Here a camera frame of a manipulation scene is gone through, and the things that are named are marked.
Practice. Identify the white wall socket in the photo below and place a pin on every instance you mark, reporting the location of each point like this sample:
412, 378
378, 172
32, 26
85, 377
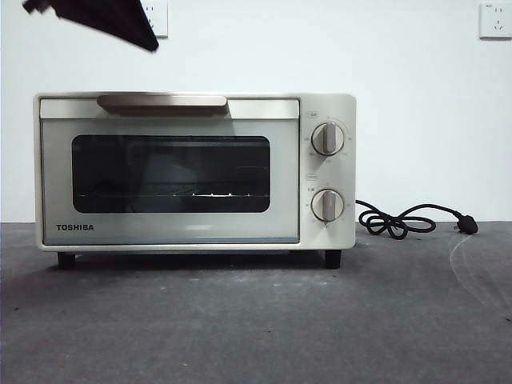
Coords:
162, 20
496, 22

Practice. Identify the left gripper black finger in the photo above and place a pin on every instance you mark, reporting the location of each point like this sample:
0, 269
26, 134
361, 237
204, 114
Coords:
108, 16

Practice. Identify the cream Toshiba toaster oven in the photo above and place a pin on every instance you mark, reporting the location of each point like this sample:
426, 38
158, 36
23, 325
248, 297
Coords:
328, 172

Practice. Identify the cream timer knob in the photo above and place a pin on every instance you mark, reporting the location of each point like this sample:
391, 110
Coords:
328, 205

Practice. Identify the cream temperature knob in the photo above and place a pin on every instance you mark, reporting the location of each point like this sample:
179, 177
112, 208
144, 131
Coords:
328, 138

